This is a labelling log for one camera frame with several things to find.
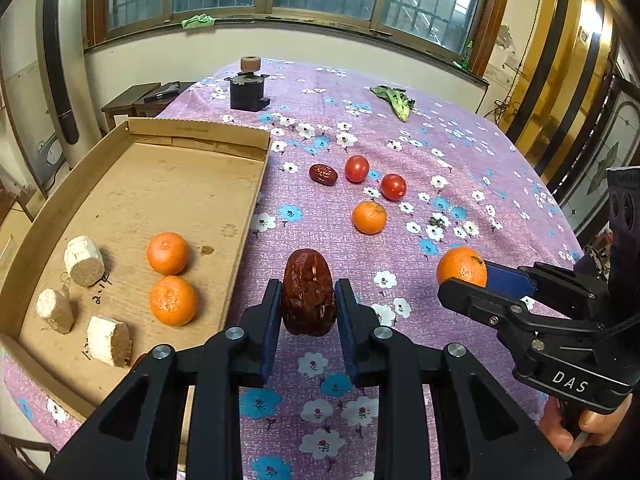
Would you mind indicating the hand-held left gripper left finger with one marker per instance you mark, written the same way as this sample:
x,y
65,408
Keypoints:
x,y
272,330

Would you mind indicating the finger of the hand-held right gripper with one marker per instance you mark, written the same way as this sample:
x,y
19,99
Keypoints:
x,y
507,281
475,305

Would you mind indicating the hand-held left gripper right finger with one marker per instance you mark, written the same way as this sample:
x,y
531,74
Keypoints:
x,y
348,330

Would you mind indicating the orange tangerine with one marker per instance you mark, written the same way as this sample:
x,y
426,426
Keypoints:
x,y
369,217
173,301
457,265
167,253

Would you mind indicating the large red date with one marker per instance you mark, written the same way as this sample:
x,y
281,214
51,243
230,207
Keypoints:
x,y
307,292

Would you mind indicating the red tomato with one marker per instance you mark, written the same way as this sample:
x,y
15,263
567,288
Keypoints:
x,y
393,187
356,169

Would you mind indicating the small red date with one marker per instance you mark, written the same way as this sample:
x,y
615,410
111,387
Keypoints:
x,y
323,174

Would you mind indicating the cardboard box tray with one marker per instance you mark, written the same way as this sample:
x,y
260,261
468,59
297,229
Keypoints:
x,y
150,185

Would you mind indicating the person's right hand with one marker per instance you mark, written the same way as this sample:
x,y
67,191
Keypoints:
x,y
557,422

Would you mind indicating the small green leaf scraps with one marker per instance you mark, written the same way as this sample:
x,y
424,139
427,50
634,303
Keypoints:
x,y
438,220

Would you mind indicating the purple floral tablecloth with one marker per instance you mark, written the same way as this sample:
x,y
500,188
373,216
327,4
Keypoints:
x,y
450,160

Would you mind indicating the white yam piece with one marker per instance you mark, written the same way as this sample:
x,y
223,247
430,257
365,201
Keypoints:
x,y
110,341
84,261
55,307

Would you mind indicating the patterned glass door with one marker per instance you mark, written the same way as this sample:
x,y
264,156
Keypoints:
x,y
607,150

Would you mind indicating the green bok choy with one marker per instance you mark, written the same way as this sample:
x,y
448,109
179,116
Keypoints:
x,y
397,101

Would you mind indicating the golden door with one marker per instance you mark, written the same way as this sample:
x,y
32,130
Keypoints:
x,y
550,60

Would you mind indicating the green bottle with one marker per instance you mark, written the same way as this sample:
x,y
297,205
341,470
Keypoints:
x,y
467,56

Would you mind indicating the small black block device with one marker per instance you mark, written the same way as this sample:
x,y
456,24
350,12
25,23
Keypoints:
x,y
246,92

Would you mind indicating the flat black device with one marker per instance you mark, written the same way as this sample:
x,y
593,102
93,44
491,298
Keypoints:
x,y
162,92

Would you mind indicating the wooden spool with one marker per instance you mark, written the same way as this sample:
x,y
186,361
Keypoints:
x,y
250,64

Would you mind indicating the dark wooden stool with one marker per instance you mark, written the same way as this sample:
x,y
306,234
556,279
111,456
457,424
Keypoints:
x,y
125,105

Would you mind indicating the green rag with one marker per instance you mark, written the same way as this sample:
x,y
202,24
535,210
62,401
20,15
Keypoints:
x,y
199,21

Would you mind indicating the white floor air conditioner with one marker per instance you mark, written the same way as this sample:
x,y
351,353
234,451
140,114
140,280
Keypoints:
x,y
30,70

